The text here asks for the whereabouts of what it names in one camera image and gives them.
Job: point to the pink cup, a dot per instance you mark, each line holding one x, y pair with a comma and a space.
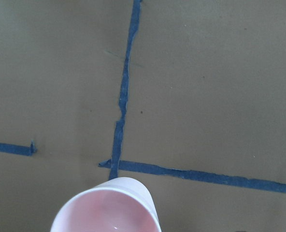
122, 204

